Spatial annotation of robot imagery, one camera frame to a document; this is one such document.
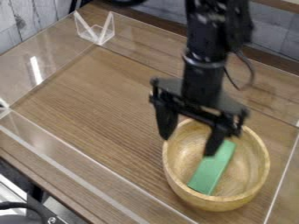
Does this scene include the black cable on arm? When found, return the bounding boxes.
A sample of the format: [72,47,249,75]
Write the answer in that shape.
[223,49,256,91]

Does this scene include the clear acrylic corner bracket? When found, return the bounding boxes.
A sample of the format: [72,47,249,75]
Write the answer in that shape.
[73,11,115,46]

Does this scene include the black metal frame bracket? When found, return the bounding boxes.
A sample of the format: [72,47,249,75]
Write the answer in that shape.
[0,159,62,224]

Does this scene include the clear acrylic enclosure wall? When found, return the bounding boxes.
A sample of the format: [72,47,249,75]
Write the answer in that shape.
[0,4,299,224]

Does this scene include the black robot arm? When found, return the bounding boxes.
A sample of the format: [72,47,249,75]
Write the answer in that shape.
[149,0,253,156]

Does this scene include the green rectangular block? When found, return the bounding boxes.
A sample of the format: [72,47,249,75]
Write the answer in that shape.
[187,140,236,195]

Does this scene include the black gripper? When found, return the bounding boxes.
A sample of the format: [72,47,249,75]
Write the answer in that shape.
[149,63,248,157]

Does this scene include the black cable lower left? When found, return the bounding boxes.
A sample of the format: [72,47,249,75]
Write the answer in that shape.
[0,200,36,224]

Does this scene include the wooden bowl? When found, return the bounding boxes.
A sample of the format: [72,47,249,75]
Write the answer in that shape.
[163,119,271,212]

